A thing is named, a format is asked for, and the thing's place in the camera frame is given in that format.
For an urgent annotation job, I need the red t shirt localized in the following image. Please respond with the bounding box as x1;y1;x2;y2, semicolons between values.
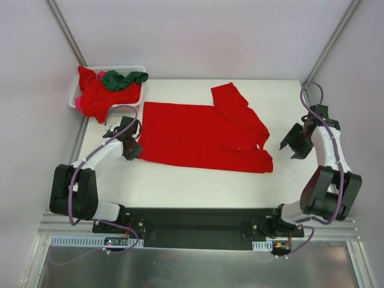
139;83;274;173
78;67;142;123

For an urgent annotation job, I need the white plastic laundry basket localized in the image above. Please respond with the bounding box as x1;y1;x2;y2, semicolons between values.
68;65;149;118

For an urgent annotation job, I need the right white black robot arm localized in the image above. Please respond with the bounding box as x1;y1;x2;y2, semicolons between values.
256;104;362;238

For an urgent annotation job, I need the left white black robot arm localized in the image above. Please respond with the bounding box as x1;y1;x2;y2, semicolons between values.
49;116;142;233

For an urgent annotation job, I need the red t shirt in basket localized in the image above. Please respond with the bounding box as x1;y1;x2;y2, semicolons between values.
78;67;142;123

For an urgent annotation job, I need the green t shirt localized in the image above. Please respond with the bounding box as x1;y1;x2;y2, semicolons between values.
101;70;149;92

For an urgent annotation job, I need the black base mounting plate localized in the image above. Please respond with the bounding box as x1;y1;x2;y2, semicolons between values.
92;208;304;250

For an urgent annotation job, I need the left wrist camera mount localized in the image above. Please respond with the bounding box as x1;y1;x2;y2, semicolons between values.
105;121;120;134

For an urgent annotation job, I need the right white slotted cable duct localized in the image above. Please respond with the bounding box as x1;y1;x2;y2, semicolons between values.
252;240;273;252

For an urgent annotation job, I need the white slotted cable duct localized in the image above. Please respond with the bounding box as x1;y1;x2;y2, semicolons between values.
50;235;144;248
252;240;273;252

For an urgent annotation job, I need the left white slotted cable duct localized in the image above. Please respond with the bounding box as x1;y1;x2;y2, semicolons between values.
50;235;144;248

